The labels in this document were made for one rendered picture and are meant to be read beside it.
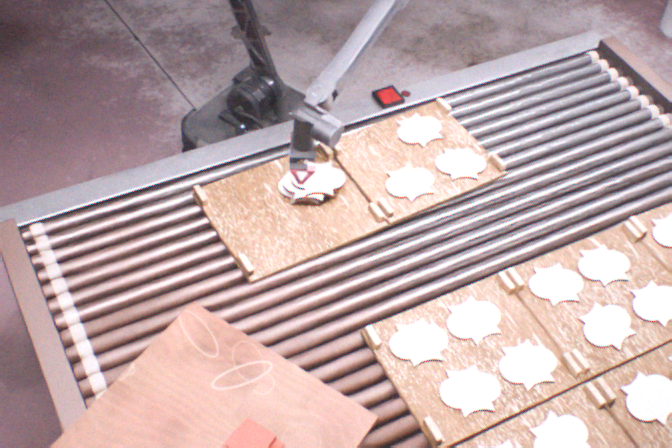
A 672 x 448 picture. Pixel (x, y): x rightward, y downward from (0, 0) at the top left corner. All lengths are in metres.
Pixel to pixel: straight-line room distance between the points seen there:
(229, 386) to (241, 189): 0.68
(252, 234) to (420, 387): 0.60
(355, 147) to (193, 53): 1.95
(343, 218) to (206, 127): 1.37
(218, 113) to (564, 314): 1.90
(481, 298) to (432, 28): 2.60
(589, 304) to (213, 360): 0.96
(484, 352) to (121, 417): 0.85
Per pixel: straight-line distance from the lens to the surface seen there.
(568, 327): 2.26
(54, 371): 2.10
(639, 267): 2.46
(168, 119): 4.02
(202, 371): 1.94
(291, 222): 2.33
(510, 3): 4.96
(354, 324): 2.17
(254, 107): 3.50
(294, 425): 1.88
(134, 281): 2.26
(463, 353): 2.14
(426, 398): 2.06
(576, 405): 2.14
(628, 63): 3.08
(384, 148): 2.56
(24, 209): 2.46
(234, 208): 2.37
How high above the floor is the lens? 2.69
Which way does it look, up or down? 47 degrees down
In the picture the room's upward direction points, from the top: 6 degrees clockwise
